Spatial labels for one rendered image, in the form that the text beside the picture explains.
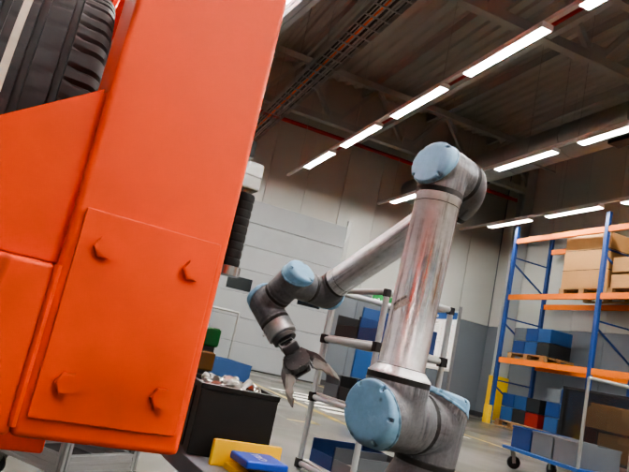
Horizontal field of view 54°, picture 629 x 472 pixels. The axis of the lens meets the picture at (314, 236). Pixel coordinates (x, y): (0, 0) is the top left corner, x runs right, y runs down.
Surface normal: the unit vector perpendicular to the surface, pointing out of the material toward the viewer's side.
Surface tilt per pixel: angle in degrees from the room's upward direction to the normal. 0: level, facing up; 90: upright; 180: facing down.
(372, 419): 93
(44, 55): 72
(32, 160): 90
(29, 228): 90
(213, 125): 90
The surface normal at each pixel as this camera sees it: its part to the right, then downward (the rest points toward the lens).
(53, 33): 0.51, -0.48
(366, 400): -0.72, -0.22
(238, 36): 0.47, -0.07
